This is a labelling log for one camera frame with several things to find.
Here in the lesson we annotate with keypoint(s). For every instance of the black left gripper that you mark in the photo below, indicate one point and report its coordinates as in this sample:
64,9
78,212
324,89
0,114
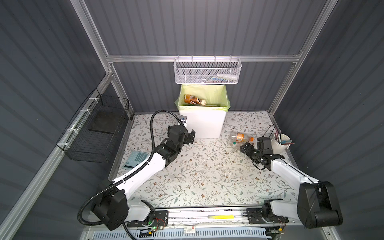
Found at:
189,137

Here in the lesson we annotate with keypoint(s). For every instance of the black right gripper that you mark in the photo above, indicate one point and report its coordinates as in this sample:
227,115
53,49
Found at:
251,147

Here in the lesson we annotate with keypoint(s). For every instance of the orange label bottle top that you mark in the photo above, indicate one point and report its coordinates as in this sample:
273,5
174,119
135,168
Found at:
239,137

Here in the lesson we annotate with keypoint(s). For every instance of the brown cola bottle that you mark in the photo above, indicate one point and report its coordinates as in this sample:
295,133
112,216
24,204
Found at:
193,100

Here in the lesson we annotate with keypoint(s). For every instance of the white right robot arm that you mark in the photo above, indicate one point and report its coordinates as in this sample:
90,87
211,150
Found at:
317,205

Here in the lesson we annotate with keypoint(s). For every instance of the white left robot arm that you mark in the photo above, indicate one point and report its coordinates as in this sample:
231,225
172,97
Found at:
111,206

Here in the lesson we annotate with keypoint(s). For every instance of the white plastic trash bin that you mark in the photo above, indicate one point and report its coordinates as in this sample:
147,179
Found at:
207,122

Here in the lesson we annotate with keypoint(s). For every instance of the green bin liner bag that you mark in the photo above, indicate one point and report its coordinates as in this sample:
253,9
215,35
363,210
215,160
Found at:
216,97

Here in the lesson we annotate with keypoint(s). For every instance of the white cup with pens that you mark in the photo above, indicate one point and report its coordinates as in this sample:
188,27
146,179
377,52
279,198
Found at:
280,143

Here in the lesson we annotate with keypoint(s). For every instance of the white tube in basket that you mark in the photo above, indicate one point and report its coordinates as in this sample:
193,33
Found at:
228,77

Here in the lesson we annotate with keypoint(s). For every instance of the white wire mesh basket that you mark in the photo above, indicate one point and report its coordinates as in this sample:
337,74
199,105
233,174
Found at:
203,71

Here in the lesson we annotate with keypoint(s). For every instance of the black wire mesh basket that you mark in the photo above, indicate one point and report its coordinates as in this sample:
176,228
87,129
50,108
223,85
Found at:
98,130

